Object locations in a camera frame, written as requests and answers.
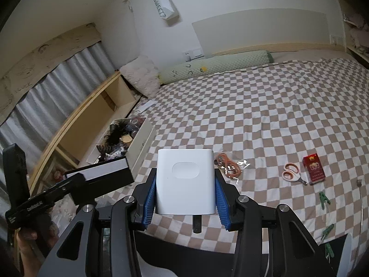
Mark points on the pile of hair accessories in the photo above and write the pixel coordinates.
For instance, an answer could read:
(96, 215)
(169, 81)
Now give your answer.
(118, 141)

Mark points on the bag of orange rubber bands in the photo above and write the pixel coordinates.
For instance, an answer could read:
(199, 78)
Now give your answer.
(230, 166)

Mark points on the red cigarette pack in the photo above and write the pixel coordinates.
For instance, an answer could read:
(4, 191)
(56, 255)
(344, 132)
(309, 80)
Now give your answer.
(314, 168)

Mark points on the small white wall socket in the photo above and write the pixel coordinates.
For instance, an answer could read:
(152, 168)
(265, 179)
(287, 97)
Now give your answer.
(335, 39)

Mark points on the green bolster pillow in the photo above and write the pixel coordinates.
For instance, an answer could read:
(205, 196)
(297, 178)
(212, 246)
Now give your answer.
(219, 63)

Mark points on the white hanging paper bag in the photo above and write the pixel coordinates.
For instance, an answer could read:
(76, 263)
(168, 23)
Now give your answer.
(164, 3)

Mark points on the wooden bedside shelf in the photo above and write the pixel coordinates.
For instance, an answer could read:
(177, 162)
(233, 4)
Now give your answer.
(95, 112)

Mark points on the metal fork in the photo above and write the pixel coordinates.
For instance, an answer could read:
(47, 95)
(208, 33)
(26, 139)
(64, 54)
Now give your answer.
(359, 207)

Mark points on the white wall socket panel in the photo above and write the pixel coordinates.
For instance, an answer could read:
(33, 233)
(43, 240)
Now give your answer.
(193, 54)

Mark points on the green clothespin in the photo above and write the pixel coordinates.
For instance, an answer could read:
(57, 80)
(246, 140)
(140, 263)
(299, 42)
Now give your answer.
(329, 250)
(324, 199)
(328, 232)

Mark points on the white charger plug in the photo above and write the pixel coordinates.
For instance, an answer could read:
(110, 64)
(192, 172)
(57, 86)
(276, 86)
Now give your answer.
(184, 184)

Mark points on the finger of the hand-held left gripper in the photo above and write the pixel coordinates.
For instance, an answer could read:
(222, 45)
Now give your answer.
(66, 186)

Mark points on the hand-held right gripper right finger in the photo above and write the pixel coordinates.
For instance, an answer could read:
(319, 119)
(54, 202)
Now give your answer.
(223, 207)

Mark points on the white fluffy pillow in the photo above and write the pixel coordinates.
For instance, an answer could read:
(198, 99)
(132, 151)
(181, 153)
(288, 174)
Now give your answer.
(141, 75)

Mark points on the beige patterned curtain valance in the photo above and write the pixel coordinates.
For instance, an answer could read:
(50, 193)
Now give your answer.
(43, 54)

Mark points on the person's left hand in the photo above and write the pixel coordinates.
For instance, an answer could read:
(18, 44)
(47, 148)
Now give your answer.
(30, 236)

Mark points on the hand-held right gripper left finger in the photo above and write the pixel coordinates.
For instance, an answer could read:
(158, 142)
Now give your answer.
(149, 205)

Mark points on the grey curtain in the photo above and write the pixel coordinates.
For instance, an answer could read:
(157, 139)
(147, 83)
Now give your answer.
(57, 86)

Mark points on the white open storage box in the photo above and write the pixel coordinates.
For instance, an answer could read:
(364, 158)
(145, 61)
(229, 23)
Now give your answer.
(141, 141)

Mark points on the brown checkered blanket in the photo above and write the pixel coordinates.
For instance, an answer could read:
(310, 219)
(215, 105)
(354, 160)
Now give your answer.
(259, 115)

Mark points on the pink clothes pile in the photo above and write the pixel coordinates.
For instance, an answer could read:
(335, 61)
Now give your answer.
(359, 28)

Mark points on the grey headboard panel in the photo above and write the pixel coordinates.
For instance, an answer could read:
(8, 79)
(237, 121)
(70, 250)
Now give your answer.
(259, 28)

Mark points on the black and white gift box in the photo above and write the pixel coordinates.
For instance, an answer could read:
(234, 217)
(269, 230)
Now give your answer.
(101, 176)

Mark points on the wooden bed frame rail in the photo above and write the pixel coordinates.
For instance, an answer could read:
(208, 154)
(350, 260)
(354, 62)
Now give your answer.
(288, 47)

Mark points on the person's left forearm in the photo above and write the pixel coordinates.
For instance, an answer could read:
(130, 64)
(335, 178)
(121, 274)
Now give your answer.
(28, 265)

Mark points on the white wardrobe shelf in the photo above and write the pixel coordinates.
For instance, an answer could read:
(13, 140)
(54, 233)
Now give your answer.
(353, 20)

